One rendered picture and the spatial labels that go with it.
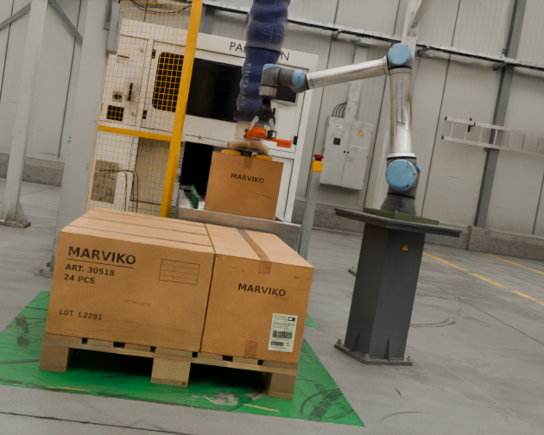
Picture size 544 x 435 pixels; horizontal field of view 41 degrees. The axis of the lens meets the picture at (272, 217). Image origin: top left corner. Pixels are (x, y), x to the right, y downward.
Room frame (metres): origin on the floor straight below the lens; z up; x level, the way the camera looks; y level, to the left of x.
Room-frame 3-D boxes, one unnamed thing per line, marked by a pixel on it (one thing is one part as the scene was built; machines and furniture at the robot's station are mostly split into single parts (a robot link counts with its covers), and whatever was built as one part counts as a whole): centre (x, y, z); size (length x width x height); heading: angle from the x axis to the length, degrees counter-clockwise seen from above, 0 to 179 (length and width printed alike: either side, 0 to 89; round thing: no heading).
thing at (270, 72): (3.89, 0.13, 1.39); 0.10 x 0.09 x 0.12; 75
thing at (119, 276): (3.38, 0.38, 0.34); 1.20 x 1.00 x 0.40; 8
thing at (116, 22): (4.69, 1.19, 1.62); 0.20 x 0.05 x 0.30; 8
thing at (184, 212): (4.08, 0.18, 0.58); 0.70 x 0.03 x 0.06; 98
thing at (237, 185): (4.44, 0.22, 0.75); 0.60 x 0.40 x 0.40; 7
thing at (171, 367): (3.38, 0.38, 0.07); 1.20 x 1.00 x 0.14; 8
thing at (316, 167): (4.72, -0.24, 0.50); 0.07 x 0.07 x 1.00; 8
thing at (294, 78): (3.87, 0.02, 1.39); 0.12 x 0.12 x 0.09; 75
